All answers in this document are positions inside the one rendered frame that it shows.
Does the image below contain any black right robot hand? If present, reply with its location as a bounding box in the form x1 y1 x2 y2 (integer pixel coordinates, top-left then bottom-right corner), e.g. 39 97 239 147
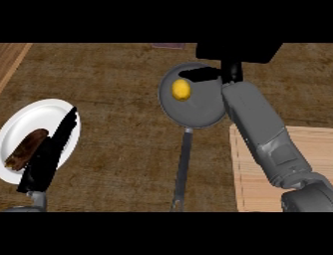
180 42 285 85

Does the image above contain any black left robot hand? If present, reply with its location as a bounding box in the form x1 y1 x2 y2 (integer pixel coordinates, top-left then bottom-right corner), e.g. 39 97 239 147
15 106 80 194

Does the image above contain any grey frying pan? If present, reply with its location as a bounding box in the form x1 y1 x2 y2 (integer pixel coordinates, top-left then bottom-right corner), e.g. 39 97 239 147
157 62 228 213

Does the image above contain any pale wooden cutting board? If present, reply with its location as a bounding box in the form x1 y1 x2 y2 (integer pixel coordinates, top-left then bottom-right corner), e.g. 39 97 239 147
228 124 333 213

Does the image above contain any brown sweet potato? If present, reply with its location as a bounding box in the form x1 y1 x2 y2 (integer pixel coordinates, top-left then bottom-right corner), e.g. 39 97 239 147
4 127 51 172

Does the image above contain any white round plate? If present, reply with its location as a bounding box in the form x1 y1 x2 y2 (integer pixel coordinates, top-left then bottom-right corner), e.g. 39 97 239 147
0 98 83 185

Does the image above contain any small purple flat object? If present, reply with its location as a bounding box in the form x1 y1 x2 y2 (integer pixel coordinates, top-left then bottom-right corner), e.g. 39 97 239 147
151 42 187 50

